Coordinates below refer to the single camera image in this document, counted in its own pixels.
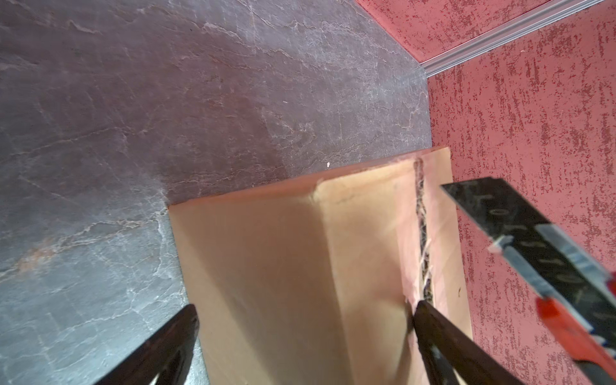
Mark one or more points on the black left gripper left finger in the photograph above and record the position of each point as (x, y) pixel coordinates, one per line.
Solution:
(165, 357)

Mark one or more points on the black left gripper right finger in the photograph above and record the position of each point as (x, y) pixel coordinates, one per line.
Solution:
(450, 356)

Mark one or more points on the red handled box cutter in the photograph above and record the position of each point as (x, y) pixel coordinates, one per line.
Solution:
(576, 294)

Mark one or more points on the brown cardboard express box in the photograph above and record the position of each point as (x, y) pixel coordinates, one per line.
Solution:
(311, 280)

